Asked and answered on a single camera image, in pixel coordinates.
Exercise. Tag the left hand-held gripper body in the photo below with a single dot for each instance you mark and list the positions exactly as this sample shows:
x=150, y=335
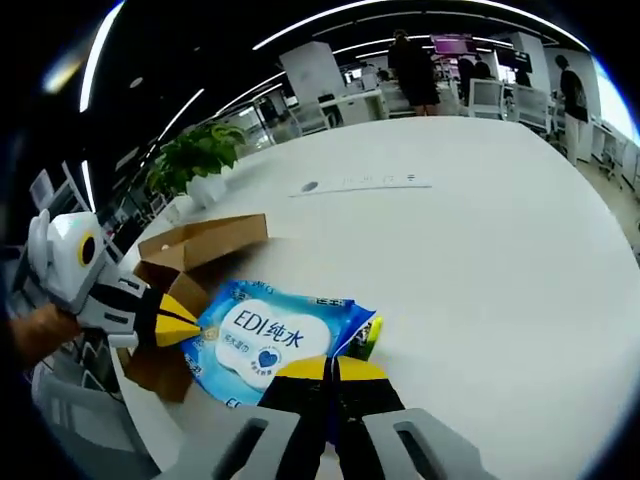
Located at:
x=60, y=255

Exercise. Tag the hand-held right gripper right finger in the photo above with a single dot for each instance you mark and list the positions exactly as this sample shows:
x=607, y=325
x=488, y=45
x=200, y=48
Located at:
x=370, y=395

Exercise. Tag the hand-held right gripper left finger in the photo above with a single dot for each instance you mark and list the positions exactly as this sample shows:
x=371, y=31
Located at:
x=290, y=395

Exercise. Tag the silver green foil pouch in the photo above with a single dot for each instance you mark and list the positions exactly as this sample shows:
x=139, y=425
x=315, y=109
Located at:
x=372, y=332

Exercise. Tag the blue wet wipes packet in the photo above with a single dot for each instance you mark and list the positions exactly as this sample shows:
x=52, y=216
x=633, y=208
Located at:
x=270, y=330

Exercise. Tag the brown cardboard shoe box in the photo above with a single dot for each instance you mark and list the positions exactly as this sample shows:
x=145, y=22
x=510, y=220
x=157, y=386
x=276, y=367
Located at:
x=225, y=245

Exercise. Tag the person's left hand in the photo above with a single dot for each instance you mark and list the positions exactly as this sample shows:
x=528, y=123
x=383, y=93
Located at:
x=40, y=335

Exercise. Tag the grey metal shelf rack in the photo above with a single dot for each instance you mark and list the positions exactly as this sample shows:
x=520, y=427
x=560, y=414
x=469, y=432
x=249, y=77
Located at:
x=42, y=187

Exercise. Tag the green potted plant white pot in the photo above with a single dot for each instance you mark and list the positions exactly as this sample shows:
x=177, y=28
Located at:
x=200, y=150

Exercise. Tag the white square pillar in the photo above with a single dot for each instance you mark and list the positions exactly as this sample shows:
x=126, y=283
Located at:
x=310, y=75

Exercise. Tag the white office chair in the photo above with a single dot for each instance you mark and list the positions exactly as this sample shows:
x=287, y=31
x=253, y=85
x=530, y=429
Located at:
x=532, y=107
x=487, y=97

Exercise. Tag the long ceiling light strip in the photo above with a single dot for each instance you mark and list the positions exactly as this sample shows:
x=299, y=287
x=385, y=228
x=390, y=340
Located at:
x=350, y=15

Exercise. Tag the black monitor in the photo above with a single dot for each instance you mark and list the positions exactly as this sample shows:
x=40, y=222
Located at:
x=521, y=56

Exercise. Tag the purple wall screen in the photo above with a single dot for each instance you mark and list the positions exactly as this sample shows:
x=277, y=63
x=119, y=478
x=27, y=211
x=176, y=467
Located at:
x=452, y=43

